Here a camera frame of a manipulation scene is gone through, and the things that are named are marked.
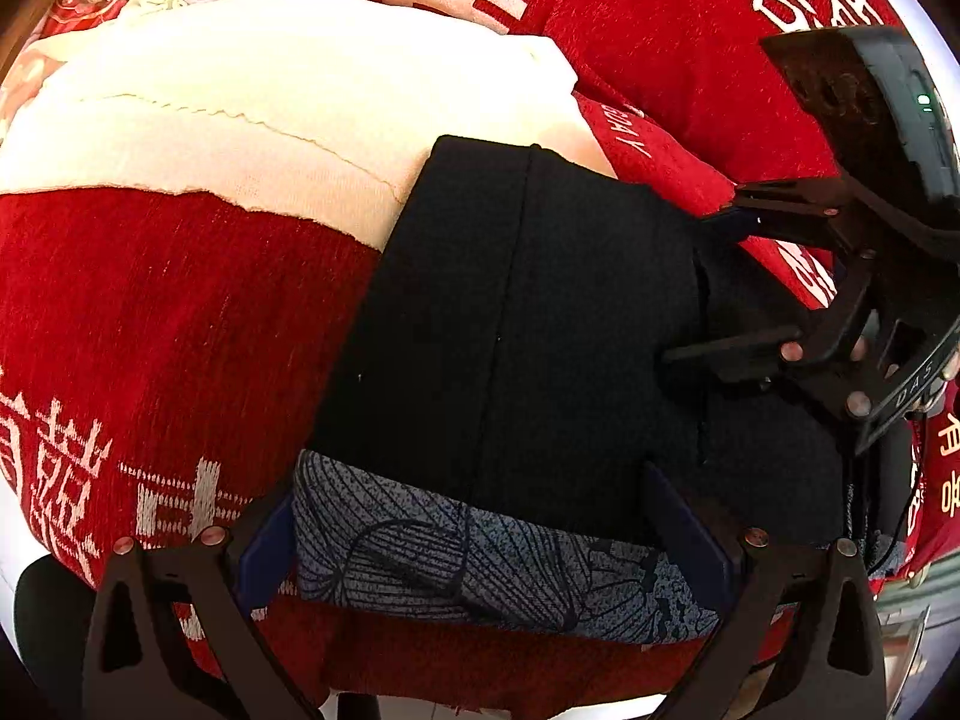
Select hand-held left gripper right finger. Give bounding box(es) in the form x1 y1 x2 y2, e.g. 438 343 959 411
640 460 888 720

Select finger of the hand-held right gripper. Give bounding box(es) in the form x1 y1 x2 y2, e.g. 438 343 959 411
703 175 876 254
658 253 880 422

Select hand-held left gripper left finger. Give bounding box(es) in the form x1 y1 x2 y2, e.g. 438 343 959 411
82 493 317 720

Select blue-grey leaf-print cloth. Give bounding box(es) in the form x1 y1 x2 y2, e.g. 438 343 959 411
289 447 910 647

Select black pants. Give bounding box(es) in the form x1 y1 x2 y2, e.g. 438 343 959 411
307 133 895 554

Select red blanket with white characters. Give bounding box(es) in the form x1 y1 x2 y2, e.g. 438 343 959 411
0 0 960 717

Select black cable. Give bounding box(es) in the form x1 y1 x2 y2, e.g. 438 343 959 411
846 456 925 580

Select grey metal frame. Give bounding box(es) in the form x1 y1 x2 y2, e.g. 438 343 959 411
876 601 932 720

